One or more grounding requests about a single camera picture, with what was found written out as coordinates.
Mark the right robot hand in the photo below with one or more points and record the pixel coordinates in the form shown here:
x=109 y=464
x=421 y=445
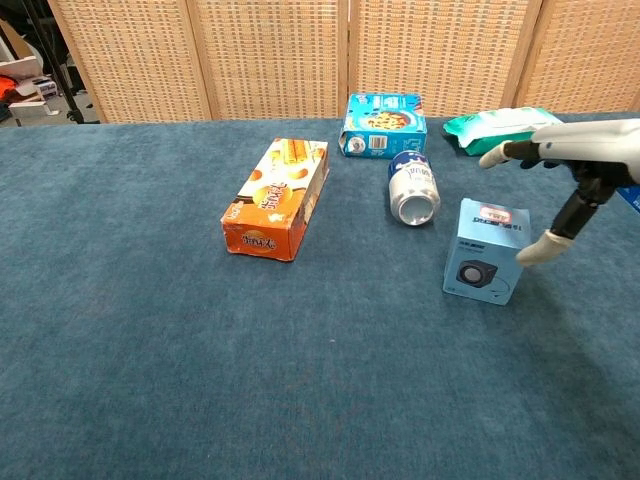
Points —
x=590 y=145

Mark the small light blue speaker box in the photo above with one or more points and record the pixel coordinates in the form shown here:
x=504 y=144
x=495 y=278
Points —
x=480 y=250

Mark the blue cookie box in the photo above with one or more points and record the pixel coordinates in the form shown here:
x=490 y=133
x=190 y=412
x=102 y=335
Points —
x=382 y=125

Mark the orange biscuit box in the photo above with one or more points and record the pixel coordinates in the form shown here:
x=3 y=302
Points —
x=272 y=200

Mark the small white and blue box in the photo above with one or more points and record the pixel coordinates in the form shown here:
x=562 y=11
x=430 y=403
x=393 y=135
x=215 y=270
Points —
x=46 y=87

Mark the white cardboard box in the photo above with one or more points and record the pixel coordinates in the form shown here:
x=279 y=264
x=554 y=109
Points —
x=27 y=107

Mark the dark blue packet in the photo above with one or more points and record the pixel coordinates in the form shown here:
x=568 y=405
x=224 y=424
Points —
x=631 y=199

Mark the wicker folding screen panel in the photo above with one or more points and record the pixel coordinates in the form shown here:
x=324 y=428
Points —
x=585 y=55
x=270 y=55
x=440 y=50
x=135 y=55

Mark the green wet wipes pack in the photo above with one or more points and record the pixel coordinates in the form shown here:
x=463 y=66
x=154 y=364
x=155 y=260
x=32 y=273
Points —
x=492 y=127

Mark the blue and silver can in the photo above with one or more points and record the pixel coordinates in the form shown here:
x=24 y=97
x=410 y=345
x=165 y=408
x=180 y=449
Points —
x=412 y=187

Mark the black tripod stand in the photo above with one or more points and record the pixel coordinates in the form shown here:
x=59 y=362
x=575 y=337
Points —
x=59 y=75

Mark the brown cardboard sheet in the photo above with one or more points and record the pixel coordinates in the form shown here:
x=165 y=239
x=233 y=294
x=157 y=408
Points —
x=17 y=42

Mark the orange cloth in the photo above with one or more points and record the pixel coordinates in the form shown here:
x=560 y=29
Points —
x=7 y=87

